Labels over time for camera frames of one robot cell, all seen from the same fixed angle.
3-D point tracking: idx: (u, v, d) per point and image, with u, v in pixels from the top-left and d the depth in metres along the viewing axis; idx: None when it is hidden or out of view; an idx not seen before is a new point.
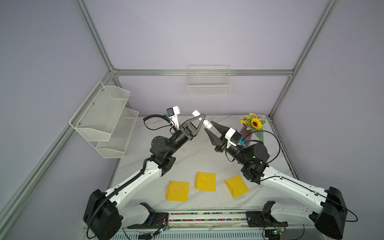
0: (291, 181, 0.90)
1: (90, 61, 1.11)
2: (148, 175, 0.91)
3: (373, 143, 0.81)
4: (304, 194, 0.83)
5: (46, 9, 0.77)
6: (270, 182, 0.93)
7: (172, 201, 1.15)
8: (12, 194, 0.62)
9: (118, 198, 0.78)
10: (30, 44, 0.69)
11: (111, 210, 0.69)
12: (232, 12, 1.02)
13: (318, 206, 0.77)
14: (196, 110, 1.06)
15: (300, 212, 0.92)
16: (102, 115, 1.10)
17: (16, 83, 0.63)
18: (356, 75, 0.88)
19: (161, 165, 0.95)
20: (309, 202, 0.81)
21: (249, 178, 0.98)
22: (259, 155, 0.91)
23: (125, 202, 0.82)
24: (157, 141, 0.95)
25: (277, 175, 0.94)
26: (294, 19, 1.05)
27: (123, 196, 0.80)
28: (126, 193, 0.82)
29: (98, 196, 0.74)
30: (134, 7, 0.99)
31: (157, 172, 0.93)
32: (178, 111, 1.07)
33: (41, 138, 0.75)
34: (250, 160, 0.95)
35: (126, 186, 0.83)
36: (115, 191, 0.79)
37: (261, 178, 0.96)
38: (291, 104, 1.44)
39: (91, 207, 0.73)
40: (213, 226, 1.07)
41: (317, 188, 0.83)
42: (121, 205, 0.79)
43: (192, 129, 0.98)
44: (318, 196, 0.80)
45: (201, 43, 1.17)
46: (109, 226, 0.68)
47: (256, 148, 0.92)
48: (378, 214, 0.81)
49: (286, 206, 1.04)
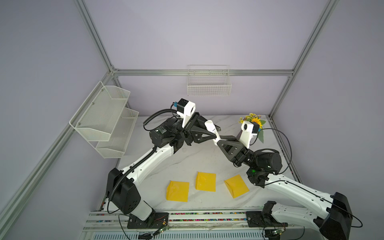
0: (296, 186, 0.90)
1: (91, 61, 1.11)
2: (161, 152, 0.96)
3: (374, 143, 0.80)
4: (309, 199, 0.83)
5: (47, 9, 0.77)
6: (275, 186, 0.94)
7: (172, 201, 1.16)
8: (12, 194, 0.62)
9: (134, 175, 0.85)
10: (30, 45, 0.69)
11: (129, 186, 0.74)
12: (232, 11, 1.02)
13: (324, 212, 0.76)
14: (210, 123, 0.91)
15: (304, 216, 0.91)
16: (102, 115, 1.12)
17: (16, 82, 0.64)
18: (356, 76, 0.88)
19: (172, 142, 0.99)
20: (314, 207, 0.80)
21: (254, 182, 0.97)
22: (275, 166, 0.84)
23: (142, 178, 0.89)
24: (154, 135, 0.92)
25: (281, 179, 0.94)
26: (293, 19, 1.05)
27: (139, 173, 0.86)
28: (142, 170, 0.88)
29: (116, 174, 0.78)
30: (134, 7, 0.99)
31: (169, 149, 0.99)
32: (189, 113, 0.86)
33: (41, 137, 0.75)
34: (262, 167, 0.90)
35: (140, 164, 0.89)
36: (131, 168, 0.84)
37: (266, 182, 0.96)
38: (291, 104, 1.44)
39: (110, 184, 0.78)
40: (213, 226, 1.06)
41: (323, 193, 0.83)
42: (138, 181, 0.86)
43: (195, 137, 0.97)
44: (324, 202, 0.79)
45: (200, 43, 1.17)
46: (129, 199, 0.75)
47: (273, 157, 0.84)
48: (378, 214, 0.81)
49: (288, 207, 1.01)
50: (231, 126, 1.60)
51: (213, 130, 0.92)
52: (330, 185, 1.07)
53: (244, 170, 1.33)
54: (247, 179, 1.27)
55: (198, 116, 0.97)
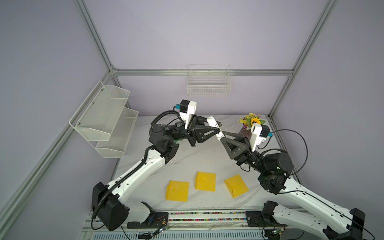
0: (315, 198, 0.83)
1: (90, 61, 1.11)
2: (151, 164, 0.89)
3: (374, 143, 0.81)
4: (328, 214, 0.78)
5: (46, 8, 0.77)
6: (292, 196, 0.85)
7: (172, 201, 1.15)
8: (12, 194, 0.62)
9: (120, 191, 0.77)
10: (30, 44, 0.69)
11: (114, 203, 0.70)
12: (232, 12, 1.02)
13: (343, 229, 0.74)
14: (213, 118, 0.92)
15: (311, 223, 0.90)
16: (102, 115, 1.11)
17: (16, 82, 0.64)
18: (356, 76, 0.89)
19: (163, 152, 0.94)
20: (332, 223, 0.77)
21: (267, 189, 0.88)
22: (284, 166, 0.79)
23: (129, 193, 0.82)
24: (154, 131, 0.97)
25: (299, 189, 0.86)
26: (294, 19, 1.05)
27: (125, 188, 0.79)
28: (129, 185, 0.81)
29: (101, 189, 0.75)
30: (134, 7, 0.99)
31: (160, 161, 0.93)
32: (193, 112, 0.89)
33: (41, 137, 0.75)
34: (271, 170, 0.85)
35: (128, 178, 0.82)
36: (117, 184, 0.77)
37: (281, 191, 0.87)
38: (291, 104, 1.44)
39: (96, 199, 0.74)
40: (213, 226, 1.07)
41: (343, 208, 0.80)
42: (124, 197, 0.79)
43: (199, 136, 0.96)
44: (343, 218, 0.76)
45: (200, 43, 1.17)
46: (115, 216, 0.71)
47: (281, 158, 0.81)
48: (378, 214, 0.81)
49: (292, 211, 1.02)
50: (231, 126, 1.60)
51: (217, 126, 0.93)
52: (330, 185, 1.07)
53: (244, 170, 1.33)
54: (247, 179, 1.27)
55: (198, 117, 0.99)
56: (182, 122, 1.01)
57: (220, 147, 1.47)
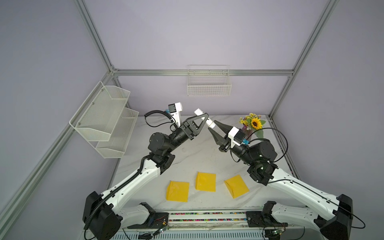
0: (302, 186, 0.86)
1: (90, 61, 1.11)
2: (146, 174, 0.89)
3: (374, 143, 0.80)
4: (315, 201, 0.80)
5: (47, 8, 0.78)
6: (280, 185, 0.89)
7: (172, 201, 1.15)
8: (12, 194, 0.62)
9: (114, 200, 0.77)
10: (30, 45, 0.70)
11: (107, 213, 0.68)
12: (232, 12, 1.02)
13: (330, 214, 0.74)
14: (198, 109, 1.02)
15: (304, 215, 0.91)
16: (102, 115, 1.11)
17: (16, 82, 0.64)
18: (356, 76, 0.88)
19: (159, 163, 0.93)
20: (319, 209, 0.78)
21: (256, 179, 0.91)
22: (266, 153, 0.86)
23: (123, 203, 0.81)
24: (155, 138, 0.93)
25: (286, 178, 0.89)
26: (294, 19, 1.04)
27: (119, 198, 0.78)
28: (123, 194, 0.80)
29: (95, 198, 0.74)
30: (134, 7, 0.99)
31: (155, 171, 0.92)
32: (180, 108, 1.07)
33: (41, 137, 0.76)
34: (257, 159, 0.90)
35: (122, 187, 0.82)
36: (111, 193, 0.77)
37: (270, 180, 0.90)
38: (291, 103, 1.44)
39: (88, 209, 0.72)
40: (213, 226, 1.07)
41: (329, 195, 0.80)
42: (118, 207, 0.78)
43: (194, 128, 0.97)
44: (330, 204, 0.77)
45: (200, 43, 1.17)
46: (106, 228, 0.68)
47: (262, 145, 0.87)
48: (378, 214, 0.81)
49: (288, 207, 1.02)
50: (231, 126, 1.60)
51: (202, 112, 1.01)
52: (330, 185, 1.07)
53: (244, 170, 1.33)
54: (247, 179, 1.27)
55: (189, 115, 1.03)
56: (175, 123, 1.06)
57: None
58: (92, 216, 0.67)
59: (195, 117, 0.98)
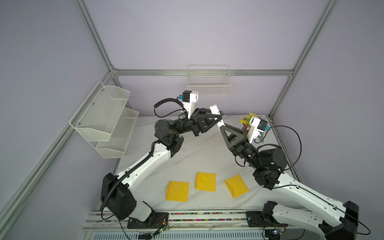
0: (309, 192, 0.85)
1: (90, 61, 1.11)
2: (158, 156, 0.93)
3: (374, 143, 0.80)
4: (322, 207, 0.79)
5: (47, 8, 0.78)
6: (285, 190, 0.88)
7: (172, 201, 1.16)
8: (12, 194, 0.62)
9: (129, 181, 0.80)
10: (30, 45, 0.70)
11: (124, 192, 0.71)
12: (231, 12, 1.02)
13: (336, 221, 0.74)
14: (215, 106, 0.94)
15: (308, 219, 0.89)
16: (102, 115, 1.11)
17: (16, 82, 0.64)
18: (355, 76, 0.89)
19: (169, 146, 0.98)
20: (325, 215, 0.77)
21: (261, 183, 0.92)
22: (278, 161, 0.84)
23: (137, 183, 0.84)
24: (160, 126, 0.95)
25: (293, 183, 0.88)
26: (294, 19, 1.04)
27: (134, 178, 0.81)
28: (137, 175, 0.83)
29: (111, 179, 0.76)
30: (134, 7, 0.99)
31: (166, 153, 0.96)
32: (194, 100, 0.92)
33: (41, 137, 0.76)
34: (266, 166, 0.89)
35: (136, 168, 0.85)
36: (126, 173, 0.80)
37: (275, 185, 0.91)
38: (291, 103, 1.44)
39: (105, 189, 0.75)
40: (213, 226, 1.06)
41: (336, 201, 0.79)
42: (134, 186, 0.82)
43: (202, 125, 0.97)
44: (336, 210, 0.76)
45: (200, 43, 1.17)
46: (124, 205, 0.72)
47: (275, 154, 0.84)
48: (378, 214, 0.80)
49: (290, 209, 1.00)
50: None
51: (218, 112, 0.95)
52: (329, 186, 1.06)
53: (244, 170, 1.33)
54: (247, 179, 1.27)
55: (201, 109, 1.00)
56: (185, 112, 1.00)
57: (220, 147, 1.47)
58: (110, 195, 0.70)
59: (209, 114, 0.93)
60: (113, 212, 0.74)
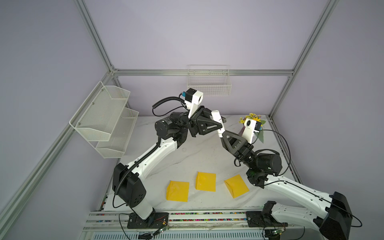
0: (295, 186, 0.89)
1: (90, 61, 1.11)
2: (165, 147, 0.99)
3: (374, 143, 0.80)
4: (308, 199, 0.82)
5: (47, 8, 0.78)
6: (275, 186, 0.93)
7: (172, 201, 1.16)
8: (12, 194, 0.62)
9: (139, 170, 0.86)
10: (30, 45, 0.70)
11: (135, 180, 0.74)
12: (232, 13, 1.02)
13: (323, 212, 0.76)
14: (216, 112, 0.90)
15: (304, 215, 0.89)
16: (102, 115, 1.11)
17: (16, 83, 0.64)
18: (355, 76, 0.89)
19: (175, 137, 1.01)
20: (313, 207, 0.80)
21: (253, 182, 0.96)
22: (275, 167, 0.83)
23: (147, 172, 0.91)
24: (159, 127, 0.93)
25: (281, 179, 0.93)
26: (294, 19, 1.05)
27: (143, 168, 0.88)
28: (146, 165, 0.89)
29: (121, 169, 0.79)
30: (134, 7, 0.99)
31: (172, 144, 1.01)
32: (196, 102, 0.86)
33: (41, 137, 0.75)
34: (262, 168, 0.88)
35: (145, 158, 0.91)
36: (136, 163, 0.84)
37: (265, 182, 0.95)
38: (291, 103, 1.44)
39: (117, 178, 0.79)
40: (213, 226, 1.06)
41: (322, 192, 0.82)
42: (143, 175, 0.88)
43: (201, 128, 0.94)
44: (322, 201, 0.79)
45: (200, 43, 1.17)
46: (135, 193, 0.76)
47: (274, 159, 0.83)
48: (378, 214, 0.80)
49: (288, 207, 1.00)
50: (231, 126, 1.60)
51: (220, 119, 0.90)
52: (329, 186, 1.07)
53: (244, 170, 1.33)
54: (247, 179, 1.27)
55: (203, 108, 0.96)
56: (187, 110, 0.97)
57: (220, 147, 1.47)
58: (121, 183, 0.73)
59: (208, 119, 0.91)
60: (125, 200, 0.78)
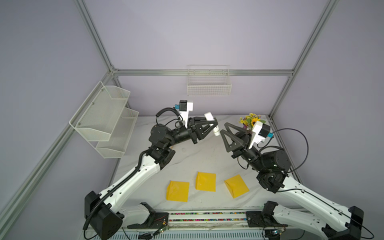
0: (314, 196, 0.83)
1: (90, 61, 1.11)
2: (144, 171, 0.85)
3: (374, 143, 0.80)
4: (327, 212, 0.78)
5: (46, 8, 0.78)
6: (291, 194, 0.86)
7: (172, 201, 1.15)
8: (12, 194, 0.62)
9: (112, 200, 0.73)
10: (30, 45, 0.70)
11: (106, 213, 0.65)
12: (232, 12, 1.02)
13: (342, 226, 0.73)
14: (209, 112, 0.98)
15: (311, 222, 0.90)
16: (102, 115, 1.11)
17: (16, 83, 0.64)
18: (355, 76, 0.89)
19: (158, 159, 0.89)
20: (330, 220, 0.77)
21: (266, 187, 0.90)
22: (281, 163, 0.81)
23: (122, 201, 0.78)
24: (157, 130, 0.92)
25: (298, 187, 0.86)
26: (293, 19, 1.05)
27: (117, 197, 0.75)
28: (121, 193, 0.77)
29: (93, 198, 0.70)
30: (134, 7, 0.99)
31: (154, 167, 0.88)
32: (190, 108, 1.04)
33: (41, 137, 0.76)
34: (269, 168, 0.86)
35: (120, 186, 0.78)
36: (109, 192, 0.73)
37: (280, 188, 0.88)
38: (291, 103, 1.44)
39: (88, 208, 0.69)
40: (213, 226, 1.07)
41: (341, 206, 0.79)
42: (117, 206, 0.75)
43: (200, 132, 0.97)
44: (342, 216, 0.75)
45: (200, 43, 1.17)
46: (106, 226, 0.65)
47: (278, 156, 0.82)
48: (378, 215, 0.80)
49: (291, 210, 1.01)
50: None
51: (213, 119, 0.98)
52: (329, 186, 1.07)
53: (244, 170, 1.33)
54: (247, 179, 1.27)
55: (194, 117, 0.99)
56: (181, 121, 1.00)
57: (220, 147, 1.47)
58: (91, 215, 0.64)
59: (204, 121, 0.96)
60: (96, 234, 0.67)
